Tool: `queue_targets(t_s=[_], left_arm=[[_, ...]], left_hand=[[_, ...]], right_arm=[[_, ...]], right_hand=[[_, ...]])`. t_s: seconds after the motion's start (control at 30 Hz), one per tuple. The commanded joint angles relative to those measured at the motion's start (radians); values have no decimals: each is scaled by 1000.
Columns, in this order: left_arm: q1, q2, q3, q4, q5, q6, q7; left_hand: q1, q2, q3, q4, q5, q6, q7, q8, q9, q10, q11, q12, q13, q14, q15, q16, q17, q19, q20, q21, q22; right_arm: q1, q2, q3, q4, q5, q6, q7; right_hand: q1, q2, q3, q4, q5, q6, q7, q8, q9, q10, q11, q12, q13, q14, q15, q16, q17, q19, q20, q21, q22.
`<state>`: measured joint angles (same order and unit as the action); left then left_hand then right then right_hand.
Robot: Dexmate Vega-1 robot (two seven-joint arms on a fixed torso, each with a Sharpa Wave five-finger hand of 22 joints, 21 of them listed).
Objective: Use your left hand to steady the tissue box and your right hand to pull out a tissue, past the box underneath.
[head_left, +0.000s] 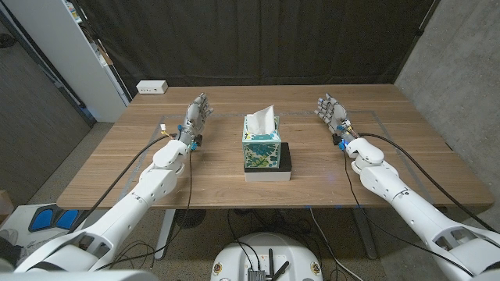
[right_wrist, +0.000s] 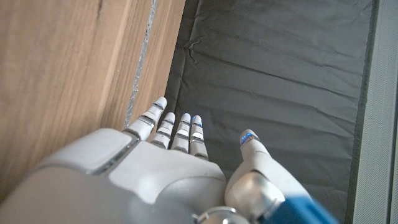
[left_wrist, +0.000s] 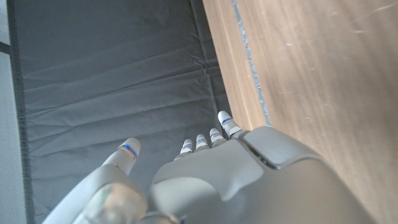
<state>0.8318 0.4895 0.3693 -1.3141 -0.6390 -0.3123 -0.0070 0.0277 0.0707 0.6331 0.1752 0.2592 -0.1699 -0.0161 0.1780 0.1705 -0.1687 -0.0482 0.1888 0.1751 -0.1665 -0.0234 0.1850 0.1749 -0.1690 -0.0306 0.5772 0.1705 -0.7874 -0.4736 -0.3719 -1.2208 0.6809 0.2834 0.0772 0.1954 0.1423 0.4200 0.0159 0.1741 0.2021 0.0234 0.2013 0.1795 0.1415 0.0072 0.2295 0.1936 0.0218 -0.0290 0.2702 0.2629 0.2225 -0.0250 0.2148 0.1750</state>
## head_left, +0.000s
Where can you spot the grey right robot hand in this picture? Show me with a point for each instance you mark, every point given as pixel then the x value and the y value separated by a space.
pixel 336 113

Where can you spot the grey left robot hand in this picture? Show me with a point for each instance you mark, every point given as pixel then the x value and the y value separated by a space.
pixel 193 117

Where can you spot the white tissue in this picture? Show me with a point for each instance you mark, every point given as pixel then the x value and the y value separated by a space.
pixel 261 119

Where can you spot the teal floral tissue box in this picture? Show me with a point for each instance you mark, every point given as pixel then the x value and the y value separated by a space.
pixel 259 154

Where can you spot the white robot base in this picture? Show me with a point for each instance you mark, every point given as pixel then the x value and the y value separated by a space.
pixel 269 244

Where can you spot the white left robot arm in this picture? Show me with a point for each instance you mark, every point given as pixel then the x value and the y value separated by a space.
pixel 152 183

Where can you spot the black and white box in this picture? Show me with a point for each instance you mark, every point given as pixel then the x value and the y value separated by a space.
pixel 269 175

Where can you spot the brown cardboard box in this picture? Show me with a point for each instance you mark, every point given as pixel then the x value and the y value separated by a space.
pixel 4 205

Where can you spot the blue left wrist plug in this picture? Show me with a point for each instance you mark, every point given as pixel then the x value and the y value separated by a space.
pixel 193 146

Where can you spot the white power strip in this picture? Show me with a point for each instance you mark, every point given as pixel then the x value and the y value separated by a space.
pixel 151 87

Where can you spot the black curtain backdrop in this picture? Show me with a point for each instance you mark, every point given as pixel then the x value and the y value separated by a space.
pixel 254 39

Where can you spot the black round slatted disc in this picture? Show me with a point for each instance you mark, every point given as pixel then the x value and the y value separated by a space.
pixel 190 218

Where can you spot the black backdrop stand pole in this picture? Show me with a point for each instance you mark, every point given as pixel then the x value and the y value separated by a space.
pixel 420 32

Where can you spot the white table leg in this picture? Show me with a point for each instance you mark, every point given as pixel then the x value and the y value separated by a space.
pixel 166 230

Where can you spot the grey table leg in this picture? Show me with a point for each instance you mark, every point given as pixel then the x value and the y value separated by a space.
pixel 365 234

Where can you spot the white storage cabinet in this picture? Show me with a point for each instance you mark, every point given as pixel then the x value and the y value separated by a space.
pixel 66 50

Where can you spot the blue foot pedal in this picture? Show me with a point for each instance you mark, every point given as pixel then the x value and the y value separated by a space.
pixel 42 219
pixel 67 219

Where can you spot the black router with antennas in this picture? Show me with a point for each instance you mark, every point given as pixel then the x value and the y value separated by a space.
pixel 256 275

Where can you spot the grey white sneaker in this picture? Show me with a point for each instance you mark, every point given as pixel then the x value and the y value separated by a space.
pixel 8 236

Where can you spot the dark trouser leg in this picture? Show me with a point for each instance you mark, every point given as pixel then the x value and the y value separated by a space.
pixel 9 253

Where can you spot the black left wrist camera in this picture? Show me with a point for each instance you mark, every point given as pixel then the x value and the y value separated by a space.
pixel 198 139

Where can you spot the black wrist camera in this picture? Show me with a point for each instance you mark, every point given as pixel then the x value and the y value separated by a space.
pixel 198 139
pixel 336 139

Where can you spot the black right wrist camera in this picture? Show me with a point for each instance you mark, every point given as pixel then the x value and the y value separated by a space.
pixel 336 139

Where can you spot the black frame rail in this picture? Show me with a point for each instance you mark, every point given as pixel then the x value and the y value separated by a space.
pixel 89 118

